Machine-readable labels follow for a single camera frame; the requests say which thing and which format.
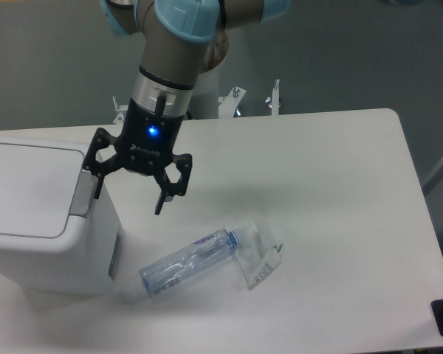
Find white metal base frame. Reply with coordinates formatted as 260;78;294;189
112;78;282;125

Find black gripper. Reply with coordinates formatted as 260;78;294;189
81;97;193;216

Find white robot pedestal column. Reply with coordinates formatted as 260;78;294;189
184;29;230;121

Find clear plastic wrapper bag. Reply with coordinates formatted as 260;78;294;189
232;220;285;290

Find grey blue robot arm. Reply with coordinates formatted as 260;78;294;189
82;0;291;214

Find clear plastic water bottle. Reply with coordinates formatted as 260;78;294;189
139;229;240;296

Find white push-lid trash can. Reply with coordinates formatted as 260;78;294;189
0;135;123;295

